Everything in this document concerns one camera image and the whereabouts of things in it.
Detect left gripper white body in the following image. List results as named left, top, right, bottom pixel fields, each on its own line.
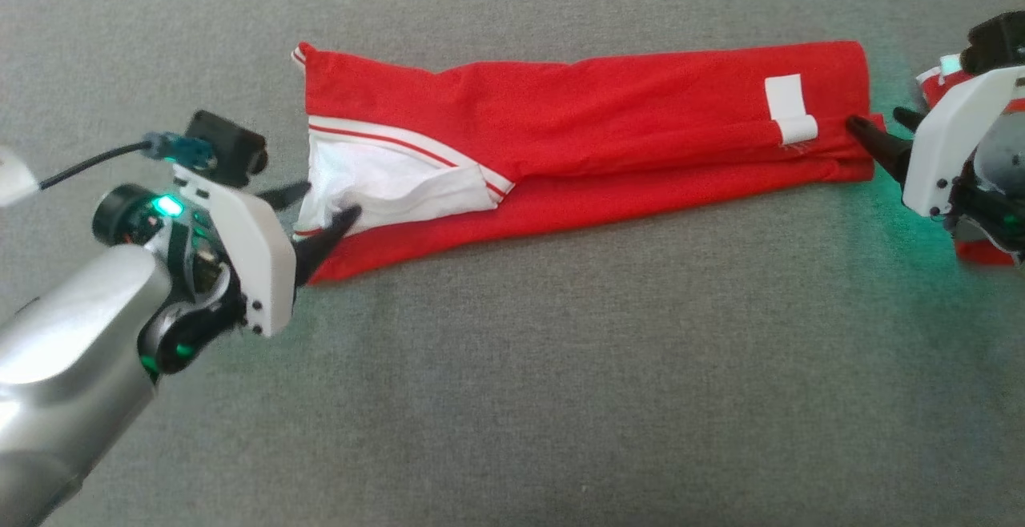
left=92, top=175, right=299, bottom=376

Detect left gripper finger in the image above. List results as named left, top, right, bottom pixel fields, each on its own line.
left=292, top=205, right=363, bottom=288
left=258, top=181, right=313, bottom=211

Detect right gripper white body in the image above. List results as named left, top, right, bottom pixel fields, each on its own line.
left=902, top=65, right=1025, bottom=264

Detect red shorts with white band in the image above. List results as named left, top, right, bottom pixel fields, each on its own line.
left=915, top=66, right=1025, bottom=266

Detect red Bulls jersey white sleeves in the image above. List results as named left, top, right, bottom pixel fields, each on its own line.
left=291, top=40, right=888, bottom=286

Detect large grey fabric sofa seat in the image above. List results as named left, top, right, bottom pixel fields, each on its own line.
left=0, top=0, right=1025, bottom=527

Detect left camera cable blue plug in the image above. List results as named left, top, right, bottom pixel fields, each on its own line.
left=38, top=133, right=217, bottom=191

